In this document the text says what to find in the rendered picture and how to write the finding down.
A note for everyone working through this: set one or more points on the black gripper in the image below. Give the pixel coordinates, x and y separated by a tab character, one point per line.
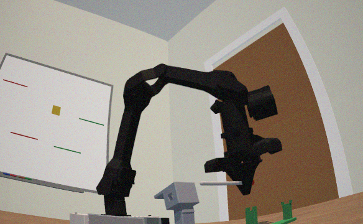
239	148

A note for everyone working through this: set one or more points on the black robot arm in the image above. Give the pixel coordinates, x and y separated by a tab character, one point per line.
118	176

